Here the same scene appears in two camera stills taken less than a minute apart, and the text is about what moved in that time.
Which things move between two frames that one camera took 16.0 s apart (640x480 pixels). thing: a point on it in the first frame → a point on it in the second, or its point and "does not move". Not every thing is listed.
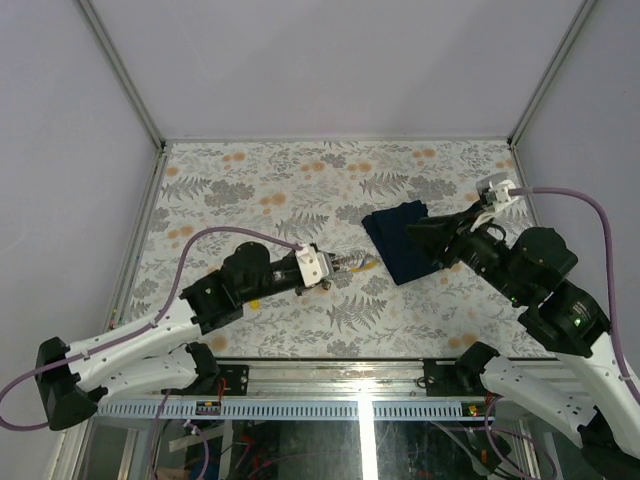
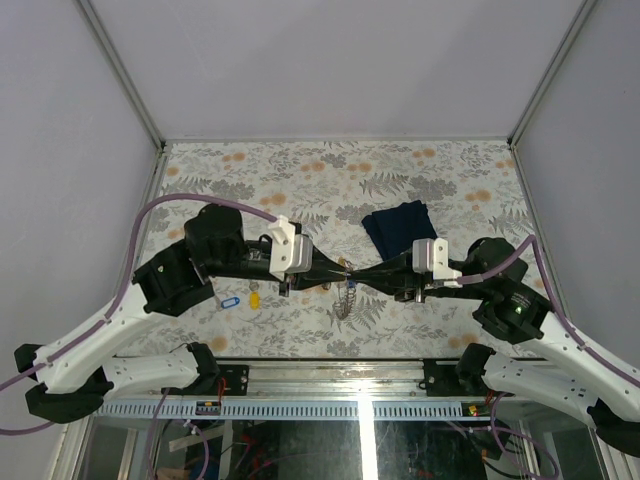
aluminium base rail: x=323 y=382 does not move
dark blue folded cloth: x=404 y=257 does not move
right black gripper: x=446 y=230 → x=406 y=285
